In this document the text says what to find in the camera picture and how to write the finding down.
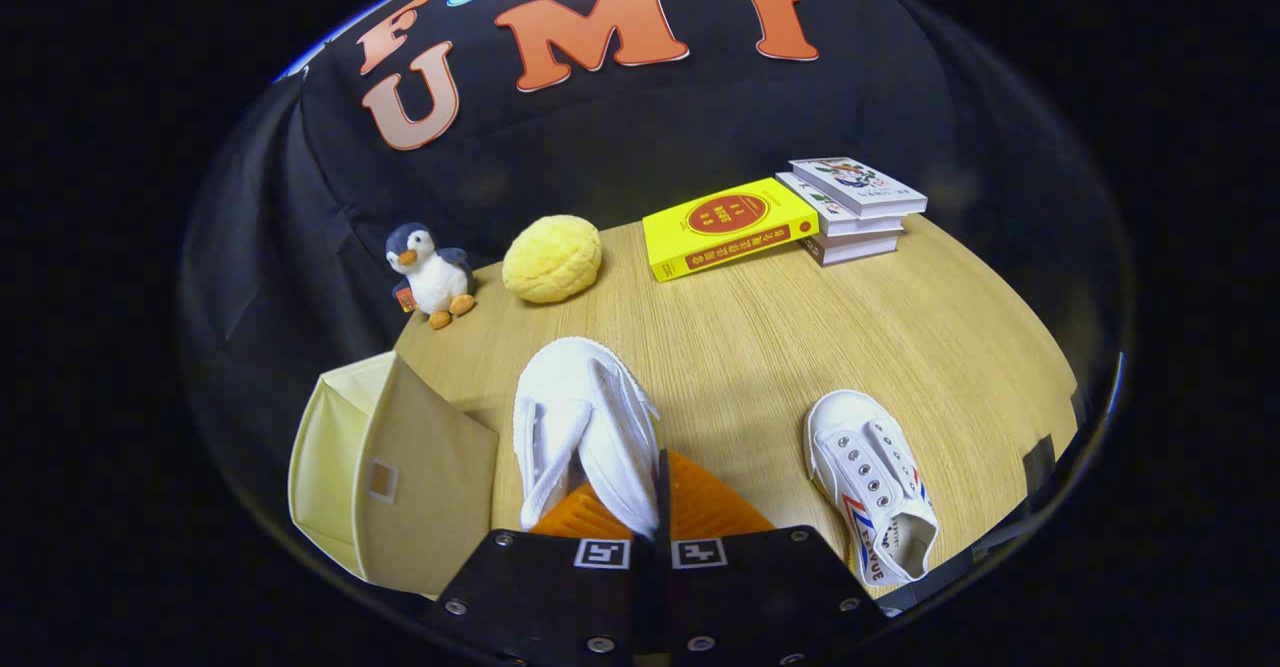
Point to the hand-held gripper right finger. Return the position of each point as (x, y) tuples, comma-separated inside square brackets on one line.
[(664, 507)]

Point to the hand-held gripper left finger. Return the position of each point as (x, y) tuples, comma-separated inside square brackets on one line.
[(540, 597)]

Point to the white canvas shoe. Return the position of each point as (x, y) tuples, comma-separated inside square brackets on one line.
[(870, 477), (600, 407)]

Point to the beige fabric storage box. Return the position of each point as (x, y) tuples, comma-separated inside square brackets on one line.
[(420, 477)]

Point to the yellow plush bread toy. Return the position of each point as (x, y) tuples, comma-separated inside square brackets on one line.
[(552, 259)]

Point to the yellow book with red circle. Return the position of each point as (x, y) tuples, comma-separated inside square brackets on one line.
[(730, 222)]

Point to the penguin plush toy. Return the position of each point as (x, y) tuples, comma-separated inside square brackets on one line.
[(435, 277)]

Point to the dark grey block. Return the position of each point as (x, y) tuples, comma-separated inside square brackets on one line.
[(1040, 462)]

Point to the white illustrated cover book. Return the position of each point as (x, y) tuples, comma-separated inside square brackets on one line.
[(860, 182)]

